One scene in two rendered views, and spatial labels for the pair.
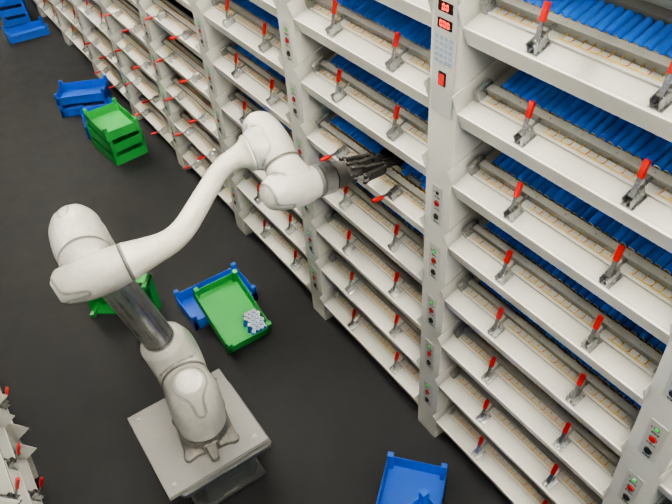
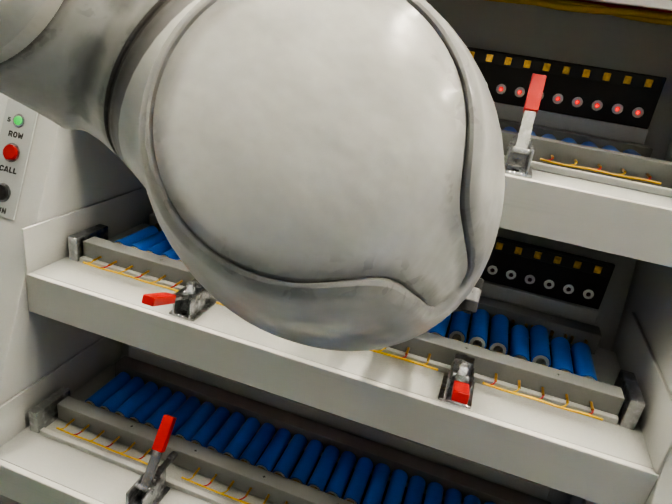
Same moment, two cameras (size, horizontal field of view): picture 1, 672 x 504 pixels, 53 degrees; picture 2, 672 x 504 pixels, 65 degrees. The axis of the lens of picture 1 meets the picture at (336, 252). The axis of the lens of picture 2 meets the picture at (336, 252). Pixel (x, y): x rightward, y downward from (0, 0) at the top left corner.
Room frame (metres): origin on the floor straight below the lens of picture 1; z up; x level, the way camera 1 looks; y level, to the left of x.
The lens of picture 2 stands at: (1.31, 0.24, 1.03)
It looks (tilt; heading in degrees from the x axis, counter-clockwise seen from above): 2 degrees down; 315
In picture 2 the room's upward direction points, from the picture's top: 14 degrees clockwise
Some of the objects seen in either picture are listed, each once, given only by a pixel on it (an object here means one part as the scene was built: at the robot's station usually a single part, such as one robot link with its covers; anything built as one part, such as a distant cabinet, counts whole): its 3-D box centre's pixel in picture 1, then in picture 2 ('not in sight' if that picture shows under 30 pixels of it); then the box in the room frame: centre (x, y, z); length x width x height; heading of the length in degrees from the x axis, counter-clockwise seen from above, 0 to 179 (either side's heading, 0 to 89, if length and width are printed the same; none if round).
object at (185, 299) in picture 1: (215, 295); not in sight; (2.07, 0.54, 0.04); 0.30 x 0.20 x 0.08; 121
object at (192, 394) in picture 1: (194, 398); not in sight; (1.27, 0.48, 0.39); 0.18 x 0.16 x 0.22; 24
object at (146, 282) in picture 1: (120, 296); not in sight; (2.05, 0.93, 0.10); 0.30 x 0.08 x 0.20; 81
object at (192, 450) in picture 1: (205, 430); not in sight; (1.25, 0.47, 0.25); 0.22 x 0.18 x 0.06; 22
